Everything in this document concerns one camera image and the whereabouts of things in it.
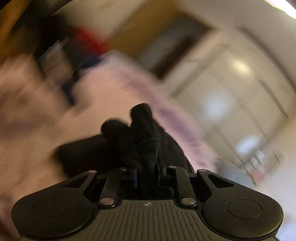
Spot black shorts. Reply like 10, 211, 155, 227
54, 103, 194, 178

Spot lilac fleece blanket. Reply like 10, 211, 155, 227
118, 69, 218, 172

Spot cream sliding wardrobe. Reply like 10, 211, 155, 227
164, 30, 295, 166

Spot patterned white bedspread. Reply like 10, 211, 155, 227
0, 49, 218, 232

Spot folded blue garment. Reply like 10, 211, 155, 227
69, 52, 102, 69

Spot wooden door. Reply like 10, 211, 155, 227
110, 1, 212, 79

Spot folded red garment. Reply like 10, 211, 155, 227
68, 26, 109, 56

